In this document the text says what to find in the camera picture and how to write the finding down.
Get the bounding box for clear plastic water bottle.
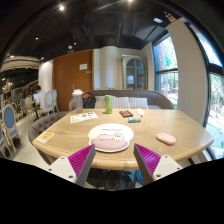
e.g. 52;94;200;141
72;89;83;113

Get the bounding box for striped cushion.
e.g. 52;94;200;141
95;96;148;109

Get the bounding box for wooden door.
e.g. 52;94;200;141
53;50;93;111

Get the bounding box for printed menu sheet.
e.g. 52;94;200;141
70;112;98;123

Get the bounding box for yellow QR code sticker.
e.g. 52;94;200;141
37;132;54;143

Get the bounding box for grey tufted chair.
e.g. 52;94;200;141
28;112;74;165

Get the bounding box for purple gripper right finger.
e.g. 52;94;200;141
133;143;183;186

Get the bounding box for black backpack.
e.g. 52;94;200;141
82;92;96;108

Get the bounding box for arched wall mirror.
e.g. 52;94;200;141
122;55;147;90

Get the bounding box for person in white shirt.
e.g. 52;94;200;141
35;85;46;110

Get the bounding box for white crumpled tissue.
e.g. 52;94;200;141
136;108;144;117

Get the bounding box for green drink can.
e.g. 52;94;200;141
105;95;112;114

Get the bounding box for dark small box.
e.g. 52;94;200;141
119;110;133;118

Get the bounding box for blue white dining chair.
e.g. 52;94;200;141
2;104;24;154

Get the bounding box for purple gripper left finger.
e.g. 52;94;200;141
46;143;97;188

